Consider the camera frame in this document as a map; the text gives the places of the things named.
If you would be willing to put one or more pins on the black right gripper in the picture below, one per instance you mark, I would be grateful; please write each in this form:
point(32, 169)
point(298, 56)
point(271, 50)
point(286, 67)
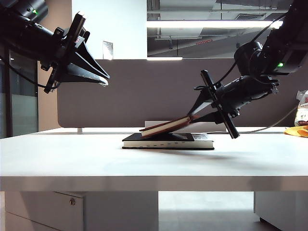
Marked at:
point(231, 96)

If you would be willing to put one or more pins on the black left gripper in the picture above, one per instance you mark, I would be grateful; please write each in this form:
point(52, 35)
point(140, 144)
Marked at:
point(65, 48)

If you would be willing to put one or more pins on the red leather-bound book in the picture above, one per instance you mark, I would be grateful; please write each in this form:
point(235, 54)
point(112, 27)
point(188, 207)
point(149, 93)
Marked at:
point(166, 127)

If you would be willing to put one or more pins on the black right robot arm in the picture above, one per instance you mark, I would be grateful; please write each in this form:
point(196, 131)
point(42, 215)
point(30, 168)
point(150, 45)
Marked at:
point(288, 48)

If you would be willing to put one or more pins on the black hardcover book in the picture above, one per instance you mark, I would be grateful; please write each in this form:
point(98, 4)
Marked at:
point(168, 144)

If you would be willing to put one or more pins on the grey desk divider panel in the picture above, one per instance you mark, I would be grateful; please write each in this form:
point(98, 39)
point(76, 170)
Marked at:
point(144, 96)

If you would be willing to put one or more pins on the short ceiling light strip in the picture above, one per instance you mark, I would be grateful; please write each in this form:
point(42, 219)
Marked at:
point(163, 58)

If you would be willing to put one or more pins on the red ceiling sign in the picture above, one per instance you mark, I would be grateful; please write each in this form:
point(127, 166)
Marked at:
point(204, 42)

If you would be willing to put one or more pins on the dark glass partition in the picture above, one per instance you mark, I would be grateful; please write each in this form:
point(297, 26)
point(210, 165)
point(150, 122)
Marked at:
point(24, 108)

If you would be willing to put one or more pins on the long ceiling light strip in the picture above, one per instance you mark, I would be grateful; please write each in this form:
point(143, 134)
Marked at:
point(204, 24)

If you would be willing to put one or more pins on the yellow cloth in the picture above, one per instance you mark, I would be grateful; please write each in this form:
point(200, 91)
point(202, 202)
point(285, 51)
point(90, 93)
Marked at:
point(298, 132)

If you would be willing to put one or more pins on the clear plastic snack bag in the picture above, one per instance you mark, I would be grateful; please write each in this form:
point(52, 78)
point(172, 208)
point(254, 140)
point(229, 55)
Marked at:
point(303, 113)

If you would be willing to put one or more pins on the ceiling air vent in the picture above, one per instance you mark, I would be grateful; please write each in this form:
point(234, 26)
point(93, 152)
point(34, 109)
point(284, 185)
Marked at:
point(250, 17)

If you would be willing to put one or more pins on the white side cabinet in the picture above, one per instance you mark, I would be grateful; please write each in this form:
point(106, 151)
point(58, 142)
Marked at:
point(284, 207)

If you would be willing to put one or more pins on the round drawer lock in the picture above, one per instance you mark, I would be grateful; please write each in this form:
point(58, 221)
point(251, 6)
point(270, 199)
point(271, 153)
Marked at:
point(72, 202)

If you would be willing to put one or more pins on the white drawer cabinet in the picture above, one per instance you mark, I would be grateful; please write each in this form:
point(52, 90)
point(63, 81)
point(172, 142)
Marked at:
point(48, 211)

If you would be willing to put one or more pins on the silver wall plate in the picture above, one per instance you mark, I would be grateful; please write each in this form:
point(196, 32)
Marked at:
point(107, 50)

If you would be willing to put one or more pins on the white divider support bracket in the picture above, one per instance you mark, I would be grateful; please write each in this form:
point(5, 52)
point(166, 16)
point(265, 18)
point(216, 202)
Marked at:
point(80, 131)

